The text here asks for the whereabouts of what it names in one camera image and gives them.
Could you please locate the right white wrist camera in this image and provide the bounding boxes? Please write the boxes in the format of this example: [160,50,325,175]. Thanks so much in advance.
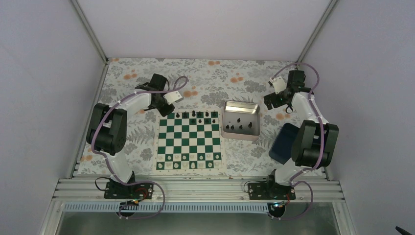
[269,76,287,94]

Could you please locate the aluminium rail frame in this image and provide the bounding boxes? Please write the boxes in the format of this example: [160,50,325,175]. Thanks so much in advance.
[52,177,345,202]

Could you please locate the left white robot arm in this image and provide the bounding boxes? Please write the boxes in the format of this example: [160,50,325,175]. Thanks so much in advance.
[86,73,188,198]

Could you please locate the green white chessboard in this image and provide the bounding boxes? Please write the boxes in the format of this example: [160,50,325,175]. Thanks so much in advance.
[153,109,226,175]

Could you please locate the pink metal tin tray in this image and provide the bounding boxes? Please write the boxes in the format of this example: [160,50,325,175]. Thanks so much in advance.
[221,100,261,141]

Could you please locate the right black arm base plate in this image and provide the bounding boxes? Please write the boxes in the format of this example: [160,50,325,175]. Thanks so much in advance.
[248,182,296,200]

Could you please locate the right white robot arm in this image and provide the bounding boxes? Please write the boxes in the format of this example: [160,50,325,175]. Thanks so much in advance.
[264,70,339,199]

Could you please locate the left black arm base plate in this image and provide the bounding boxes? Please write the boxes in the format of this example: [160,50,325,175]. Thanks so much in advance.
[103,181,154,200]

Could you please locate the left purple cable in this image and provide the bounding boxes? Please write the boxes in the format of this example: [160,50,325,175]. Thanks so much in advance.
[90,75,189,220]

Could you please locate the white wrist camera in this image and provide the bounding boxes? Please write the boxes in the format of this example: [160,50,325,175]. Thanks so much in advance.
[269,76,287,94]
[163,91,183,105]

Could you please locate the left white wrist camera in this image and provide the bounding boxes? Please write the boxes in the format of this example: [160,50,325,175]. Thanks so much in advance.
[163,91,183,105]

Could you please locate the dark blue tin lid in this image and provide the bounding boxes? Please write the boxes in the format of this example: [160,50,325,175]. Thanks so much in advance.
[269,123,300,164]

